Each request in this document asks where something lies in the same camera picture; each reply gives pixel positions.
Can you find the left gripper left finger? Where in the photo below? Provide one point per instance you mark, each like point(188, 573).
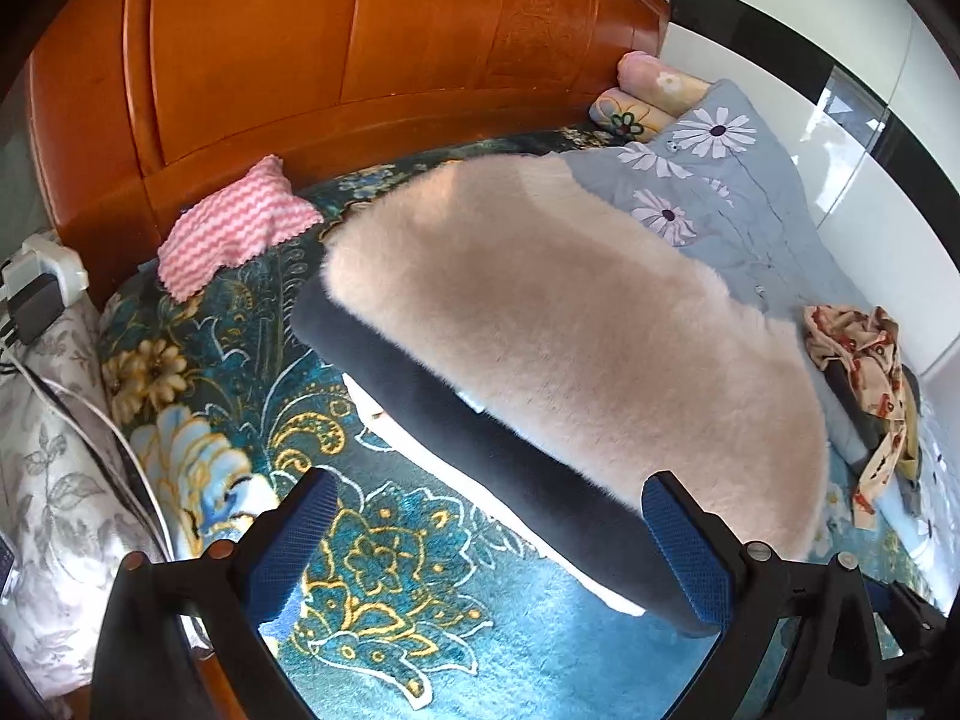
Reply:
point(143, 667)

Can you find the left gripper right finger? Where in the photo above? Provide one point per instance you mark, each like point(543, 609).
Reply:
point(833, 667)

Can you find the beige fluffy printed sweater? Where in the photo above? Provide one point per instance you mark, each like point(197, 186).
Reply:
point(592, 338)

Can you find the grey leaf pattern cloth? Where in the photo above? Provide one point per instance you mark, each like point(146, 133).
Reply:
point(69, 527)

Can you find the dark grey garment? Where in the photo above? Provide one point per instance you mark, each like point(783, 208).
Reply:
point(892, 419)

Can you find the cream car print pajamas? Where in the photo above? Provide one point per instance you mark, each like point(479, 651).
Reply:
point(866, 344)

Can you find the teal floral bed blanket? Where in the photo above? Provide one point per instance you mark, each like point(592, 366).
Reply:
point(417, 603)

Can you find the black plug adapter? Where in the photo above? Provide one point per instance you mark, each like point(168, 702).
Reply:
point(33, 310)

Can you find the white power strip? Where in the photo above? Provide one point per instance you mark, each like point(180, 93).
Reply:
point(38, 254)

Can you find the light blue floral quilt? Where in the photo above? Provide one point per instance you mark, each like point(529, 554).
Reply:
point(719, 187)

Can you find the pink zigzag cloth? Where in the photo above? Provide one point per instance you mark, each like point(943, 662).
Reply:
point(231, 227)

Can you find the pink floral pillow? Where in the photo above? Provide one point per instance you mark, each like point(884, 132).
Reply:
point(646, 78)

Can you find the white and black wardrobe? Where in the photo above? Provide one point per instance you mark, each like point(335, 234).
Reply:
point(867, 105)

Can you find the orange wooden headboard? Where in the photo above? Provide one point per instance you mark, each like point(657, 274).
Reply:
point(139, 108)

